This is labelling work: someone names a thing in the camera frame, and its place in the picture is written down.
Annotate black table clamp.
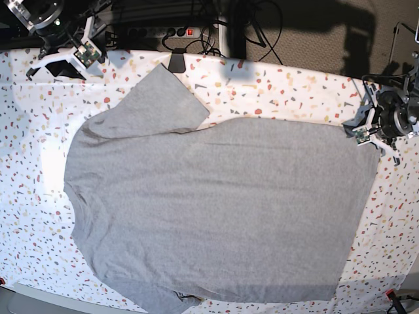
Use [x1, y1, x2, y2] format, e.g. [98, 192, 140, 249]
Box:
[168, 48, 186, 74]

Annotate black cables on floor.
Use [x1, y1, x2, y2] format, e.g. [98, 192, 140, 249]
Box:
[192, 0, 285, 65]

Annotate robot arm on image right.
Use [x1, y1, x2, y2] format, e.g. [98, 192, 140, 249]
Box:
[342, 52, 418, 166]

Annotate grey T-shirt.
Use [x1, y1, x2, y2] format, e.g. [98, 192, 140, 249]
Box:
[64, 66, 379, 313]

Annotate wrist camera board image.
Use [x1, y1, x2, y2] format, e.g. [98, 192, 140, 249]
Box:
[74, 41, 101, 68]
[352, 128, 371, 146]

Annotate white power strip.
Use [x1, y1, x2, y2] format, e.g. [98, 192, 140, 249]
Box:
[128, 27, 201, 39]

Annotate black camera pole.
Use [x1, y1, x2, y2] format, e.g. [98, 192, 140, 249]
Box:
[227, 1, 247, 60]

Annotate red clamp right corner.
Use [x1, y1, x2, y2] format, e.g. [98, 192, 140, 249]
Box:
[386, 289, 397, 303]

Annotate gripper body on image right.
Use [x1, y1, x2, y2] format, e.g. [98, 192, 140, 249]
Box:
[376, 90, 409, 141]

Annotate black stand right background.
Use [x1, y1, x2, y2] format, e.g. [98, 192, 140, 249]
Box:
[365, 21, 419, 89]

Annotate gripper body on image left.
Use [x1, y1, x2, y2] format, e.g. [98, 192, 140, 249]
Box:
[34, 20, 80, 59]

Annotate wrist camera board image left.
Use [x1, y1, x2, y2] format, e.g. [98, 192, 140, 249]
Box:
[74, 41, 101, 68]

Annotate wrist camera board image right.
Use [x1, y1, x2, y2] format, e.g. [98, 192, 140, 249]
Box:
[352, 128, 371, 146]

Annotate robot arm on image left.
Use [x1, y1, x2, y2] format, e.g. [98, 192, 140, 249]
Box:
[1, 0, 112, 80]

